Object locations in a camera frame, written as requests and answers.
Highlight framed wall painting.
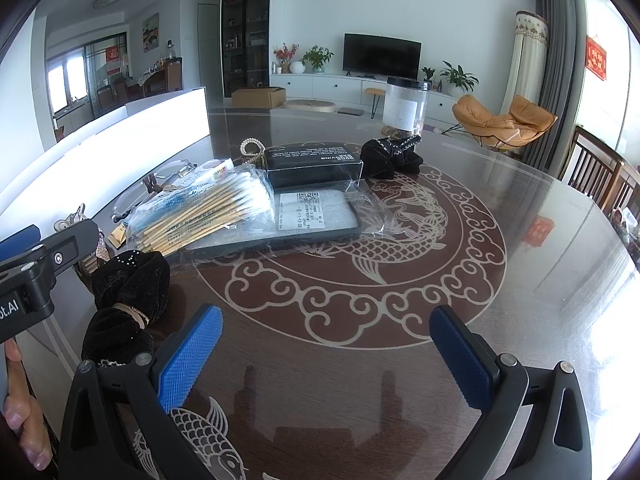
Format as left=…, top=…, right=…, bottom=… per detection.
left=142, top=12, right=161, bottom=53

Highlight wooden bench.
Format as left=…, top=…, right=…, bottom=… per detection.
left=364, top=87, right=388, bottom=120

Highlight large leafy potted plant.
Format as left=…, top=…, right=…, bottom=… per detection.
left=440, top=61, right=479, bottom=99

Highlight beige hair tie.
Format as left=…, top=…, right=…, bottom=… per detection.
left=112, top=302, right=151, bottom=330

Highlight person's left hand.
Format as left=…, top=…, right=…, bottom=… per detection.
left=1, top=340, right=54, bottom=469

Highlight white television cabinet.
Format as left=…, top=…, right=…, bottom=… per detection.
left=270, top=72, right=481, bottom=122

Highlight wooden dining chair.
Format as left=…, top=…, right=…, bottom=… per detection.
left=602, top=160, right=640, bottom=218
left=559, top=126, right=624, bottom=196

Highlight rimless glasses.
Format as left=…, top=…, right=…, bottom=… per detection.
left=110, top=157, right=198, bottom=224

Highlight small black scrunchie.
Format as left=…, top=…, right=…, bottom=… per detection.
left=360, top=135, right=424, bottom=179

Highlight red flower bouquet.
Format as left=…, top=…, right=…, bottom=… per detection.
left=273, top=42, right=300, bottom=74

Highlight phone case in clear bag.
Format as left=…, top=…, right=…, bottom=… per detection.
left=170, top=186, right=392, bottom=262

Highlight grey curtain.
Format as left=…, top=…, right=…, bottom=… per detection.
left=525, top=0, right=586, bottom=171

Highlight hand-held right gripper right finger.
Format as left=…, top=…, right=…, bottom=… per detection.
left=429, top=305, right=593, bottom=480

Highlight green potted plant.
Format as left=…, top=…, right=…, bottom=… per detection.
left=302, top=45, right=334, bottom=74

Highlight cotton swab pack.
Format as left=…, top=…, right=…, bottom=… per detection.
left=127, top=164, right=277, bottom=255

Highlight black television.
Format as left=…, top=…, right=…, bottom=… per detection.
left=343, top=33, right=422, bottom=79

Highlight patterned wooden desktop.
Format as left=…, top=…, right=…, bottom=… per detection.
left=15, top=106, right=640, bottom=480

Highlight orange lounge chair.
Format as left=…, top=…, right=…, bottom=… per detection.
left=452, top=94, right=558, bottom=153

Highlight covered standing air conditioner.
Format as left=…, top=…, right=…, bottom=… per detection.
left=502, top=10, right=548, bottom=111

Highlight rhinestone hair clip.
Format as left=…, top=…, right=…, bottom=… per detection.
left=75, top=230, right=109, bottom=279

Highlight black rectangular box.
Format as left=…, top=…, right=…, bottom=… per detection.
left=263, top=141, right=365, bottom=191

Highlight pearl hair claw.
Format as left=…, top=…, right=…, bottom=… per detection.
left=240, top=137, right=271, bottom=166

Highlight round beige floor cushion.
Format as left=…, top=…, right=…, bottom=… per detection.
left=285, top=99, right=337, bottom=116

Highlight red wall hanging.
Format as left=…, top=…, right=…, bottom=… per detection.
left=586, top=36, right=608, bottom=81

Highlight large black velvet scrunchie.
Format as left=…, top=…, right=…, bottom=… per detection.
left=82, top=250, right=171, bottom=368

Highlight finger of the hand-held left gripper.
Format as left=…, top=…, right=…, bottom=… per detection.
left=0, top=225, right=42, bottom=262
left=29, top=220, right=102, bottom=278

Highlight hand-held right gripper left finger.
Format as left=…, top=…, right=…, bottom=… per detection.
left=59, top=304, right=226, bottom=480

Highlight clear jar black lid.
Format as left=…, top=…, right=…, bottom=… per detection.
left=382, top=76, right=432, bottom=140

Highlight dark glass display cabinet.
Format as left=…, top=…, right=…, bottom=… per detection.
left=221, top=0, right=273, bottom=99

